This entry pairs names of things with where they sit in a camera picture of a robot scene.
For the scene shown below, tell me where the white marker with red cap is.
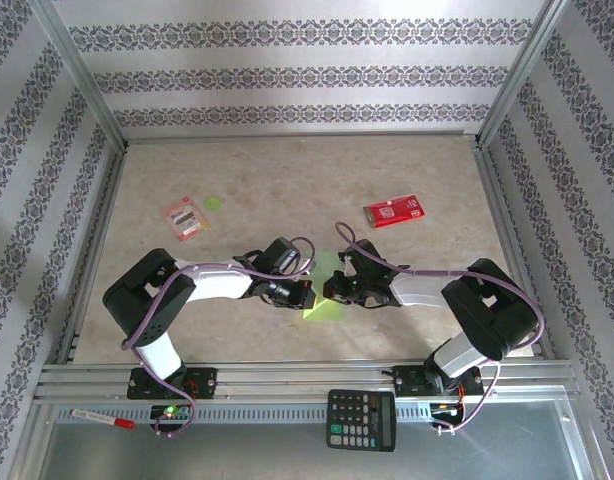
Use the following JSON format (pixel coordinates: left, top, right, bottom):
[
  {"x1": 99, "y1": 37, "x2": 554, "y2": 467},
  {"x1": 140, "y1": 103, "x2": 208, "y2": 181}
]
[{"x1": 69, "y1": 408, "x2": 136, "y2": 431}]

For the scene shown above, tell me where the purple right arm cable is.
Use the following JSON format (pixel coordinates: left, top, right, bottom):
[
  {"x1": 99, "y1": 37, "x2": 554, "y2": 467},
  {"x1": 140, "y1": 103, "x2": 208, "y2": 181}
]
[{"x1": 334, "y1": 221, "x2": 544, "y2": 436}]

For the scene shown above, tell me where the thin aluminium wall rail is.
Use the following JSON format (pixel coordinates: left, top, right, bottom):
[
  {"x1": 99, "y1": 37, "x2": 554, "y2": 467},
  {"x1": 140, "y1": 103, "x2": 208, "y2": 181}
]
[{"x1": 124, "y1": 129, "x2": 483, "y2": 146}]

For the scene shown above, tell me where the red packet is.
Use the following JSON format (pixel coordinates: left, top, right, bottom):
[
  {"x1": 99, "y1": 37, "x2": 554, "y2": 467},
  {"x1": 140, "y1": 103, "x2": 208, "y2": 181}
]
[{"x1": 362, "y1": 193, "x2": 427, "y2": 230}]

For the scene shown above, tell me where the aluminium frame post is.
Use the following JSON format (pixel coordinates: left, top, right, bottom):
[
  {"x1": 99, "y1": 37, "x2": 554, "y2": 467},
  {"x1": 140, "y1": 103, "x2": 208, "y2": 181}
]
[
  {"x1": 479, "y1": 0, "x2": 578, "y2": 149},
  {"x1": 29, "y1": 0, "x2": 131, "y2": 151}
]

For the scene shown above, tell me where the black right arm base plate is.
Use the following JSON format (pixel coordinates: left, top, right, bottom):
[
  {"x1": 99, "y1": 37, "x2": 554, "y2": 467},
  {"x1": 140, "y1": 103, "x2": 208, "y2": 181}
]
[{"x1": 381, "y1": 364, "x2": 486, "y2": 397}]

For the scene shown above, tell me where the long aluminium frame rail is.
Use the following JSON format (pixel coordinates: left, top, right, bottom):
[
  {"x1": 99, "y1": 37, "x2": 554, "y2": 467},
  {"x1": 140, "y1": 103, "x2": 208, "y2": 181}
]
[{"x1": 34, "y1": 362, "x2": 581, "y2": 401}]

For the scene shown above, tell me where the pink usb drive package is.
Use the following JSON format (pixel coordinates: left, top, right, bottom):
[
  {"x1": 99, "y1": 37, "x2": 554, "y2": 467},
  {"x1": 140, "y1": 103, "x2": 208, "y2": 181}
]
[{"x1": 161, "y1": 195, "x2": 211, "y2": 243}]

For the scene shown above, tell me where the grey metal sheet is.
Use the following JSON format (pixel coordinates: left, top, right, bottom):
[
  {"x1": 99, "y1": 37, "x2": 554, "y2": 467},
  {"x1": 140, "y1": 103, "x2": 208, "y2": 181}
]
[{"x1": 36, "y1": 419, "x2": 583, "y2": 480}]

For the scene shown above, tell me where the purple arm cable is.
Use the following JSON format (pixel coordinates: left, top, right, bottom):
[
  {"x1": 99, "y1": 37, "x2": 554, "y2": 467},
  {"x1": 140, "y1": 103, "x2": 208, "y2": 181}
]
[
  {"x1": 121, "y1": 237, "x2": 318, "y2": 439},
  {"x1": 334, "y1": 221, "x2": 544, "y2": 436}
]

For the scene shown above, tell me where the aluminium side rail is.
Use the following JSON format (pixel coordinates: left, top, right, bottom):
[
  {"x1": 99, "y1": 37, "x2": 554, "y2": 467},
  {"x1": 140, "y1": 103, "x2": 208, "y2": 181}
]
[
  {"x1": 56, "y1": 144, "x2": 131, "y2": 366},
  {"x1": 474, "y1": 142, "x2": 556, "y2": 361}
]

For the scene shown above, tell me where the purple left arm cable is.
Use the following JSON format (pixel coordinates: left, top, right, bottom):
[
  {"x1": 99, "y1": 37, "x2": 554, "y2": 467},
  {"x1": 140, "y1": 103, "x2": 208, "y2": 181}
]
[{"x1": 121, "y1": 237, "x2": 318, "y2": 439}]

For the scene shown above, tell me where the slotted grey cable duct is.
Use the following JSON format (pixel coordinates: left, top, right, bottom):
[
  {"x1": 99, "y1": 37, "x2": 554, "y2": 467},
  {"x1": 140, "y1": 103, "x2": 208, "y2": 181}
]
[{"x1": 54, "y1": 403, "x2": 438, "y2": 424}]

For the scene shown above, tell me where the green translucent plastic sheet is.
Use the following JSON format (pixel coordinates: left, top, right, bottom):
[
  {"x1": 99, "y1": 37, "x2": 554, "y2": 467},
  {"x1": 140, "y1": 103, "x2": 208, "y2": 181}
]
[{"x1": 301, "y1": 249, "x2": 348, "y2": 322}]

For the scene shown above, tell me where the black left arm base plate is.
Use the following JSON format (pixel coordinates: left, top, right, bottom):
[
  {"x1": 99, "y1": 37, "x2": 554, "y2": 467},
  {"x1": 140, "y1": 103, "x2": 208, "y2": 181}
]
[{"x1": 126, "y1": 366, "x2": 219, "y2": 401}]

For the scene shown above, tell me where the black calculator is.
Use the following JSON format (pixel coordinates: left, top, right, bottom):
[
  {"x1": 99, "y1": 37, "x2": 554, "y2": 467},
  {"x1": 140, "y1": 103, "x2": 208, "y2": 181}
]
[{"x1": 325, "y1": 388, "x2": 398, "y2": 454}]

